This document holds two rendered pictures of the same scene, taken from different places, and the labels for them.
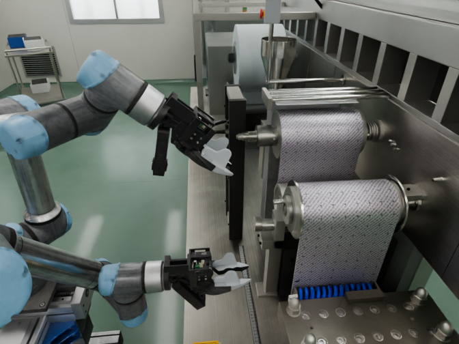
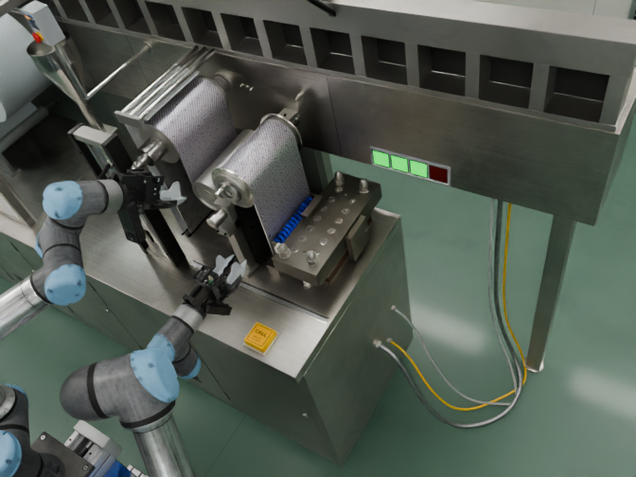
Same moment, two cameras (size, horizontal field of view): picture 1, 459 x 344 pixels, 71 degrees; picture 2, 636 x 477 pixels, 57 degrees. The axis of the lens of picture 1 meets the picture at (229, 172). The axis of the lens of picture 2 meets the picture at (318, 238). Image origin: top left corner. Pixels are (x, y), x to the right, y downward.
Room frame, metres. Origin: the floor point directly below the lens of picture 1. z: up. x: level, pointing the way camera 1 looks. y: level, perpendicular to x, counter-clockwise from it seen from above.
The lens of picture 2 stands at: (-0.42, 0.51, 2.34)
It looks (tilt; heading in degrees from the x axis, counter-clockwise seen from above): 48 degrees down; 319
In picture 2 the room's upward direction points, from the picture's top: 15 degrees counter-clockwise
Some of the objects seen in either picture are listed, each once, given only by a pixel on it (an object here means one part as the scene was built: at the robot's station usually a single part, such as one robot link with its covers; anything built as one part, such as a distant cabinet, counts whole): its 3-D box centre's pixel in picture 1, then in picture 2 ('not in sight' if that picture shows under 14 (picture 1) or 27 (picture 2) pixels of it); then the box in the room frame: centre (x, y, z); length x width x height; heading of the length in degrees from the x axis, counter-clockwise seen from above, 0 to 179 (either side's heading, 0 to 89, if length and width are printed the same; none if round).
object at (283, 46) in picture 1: (278, 46); (53, 51); (1.36, -0.20, 1.50); 0.14 x 0.14 x 0.06
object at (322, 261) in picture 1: (339, 262); (284, 199); (0.58, -0.29, 1.11); 0.23 x 0.01 x 0.18; 95
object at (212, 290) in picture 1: (213, 284); (228, 285); (0.53, 0.04, 1.09); 0.09 x 0.05 x 0.02; 86
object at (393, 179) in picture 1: (388, 203); (281, 133); (0.66, -0.41, 1.25); 0.15 x 0.01 x 0.15; 5
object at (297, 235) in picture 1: (294, 209); (233, 187); (0.63, -0.16, 1.25); 0.15 x 0.01 x 0.15; 5
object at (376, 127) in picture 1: (367, 131); (217, 88); (0.91, -0.42, 1.33); 0.07 x 0.07 x 0.07; 5
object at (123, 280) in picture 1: (124, 279); (169, 341); (0.53, 0.26, 1.11); 0.11 x 0.08 x 0.09; 95
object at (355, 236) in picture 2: not in sight; (359, 238); (0.38, -0.36, 0.96); 0.10 x 0.03 x 0.11; 95
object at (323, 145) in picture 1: (317, 203); (231, 172); (0.78, -0.27, 1.16); 0.39 x 0.23 x 0.51; 5
